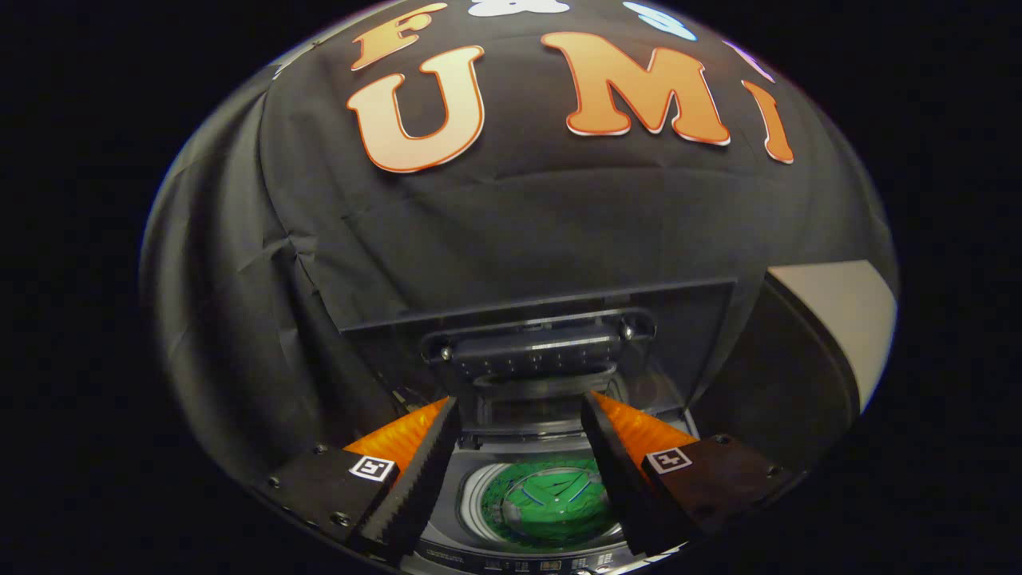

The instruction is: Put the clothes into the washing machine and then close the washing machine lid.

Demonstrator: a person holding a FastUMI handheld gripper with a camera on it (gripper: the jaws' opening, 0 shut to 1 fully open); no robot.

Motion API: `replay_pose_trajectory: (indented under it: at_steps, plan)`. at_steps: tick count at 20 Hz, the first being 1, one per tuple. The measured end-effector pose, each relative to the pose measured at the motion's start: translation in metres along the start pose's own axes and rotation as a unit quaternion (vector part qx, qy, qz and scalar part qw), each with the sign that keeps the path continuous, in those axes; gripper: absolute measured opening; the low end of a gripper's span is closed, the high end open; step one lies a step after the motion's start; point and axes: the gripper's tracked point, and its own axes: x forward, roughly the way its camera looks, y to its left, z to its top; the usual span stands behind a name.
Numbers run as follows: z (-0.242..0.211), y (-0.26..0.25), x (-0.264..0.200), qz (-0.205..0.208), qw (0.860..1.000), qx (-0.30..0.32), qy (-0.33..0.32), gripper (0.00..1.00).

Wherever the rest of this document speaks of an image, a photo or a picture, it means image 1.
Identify grey washing machine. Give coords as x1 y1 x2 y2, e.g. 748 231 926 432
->
399 383 703 574

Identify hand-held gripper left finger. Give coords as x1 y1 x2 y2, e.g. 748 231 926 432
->
257 395 464 562

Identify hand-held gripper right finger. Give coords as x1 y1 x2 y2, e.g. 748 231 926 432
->
579 390 793 559

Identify green polo shirt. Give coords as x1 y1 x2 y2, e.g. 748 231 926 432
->
479 457 617 550

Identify black backdrop cloth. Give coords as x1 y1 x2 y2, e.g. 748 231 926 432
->
140 0 899 480

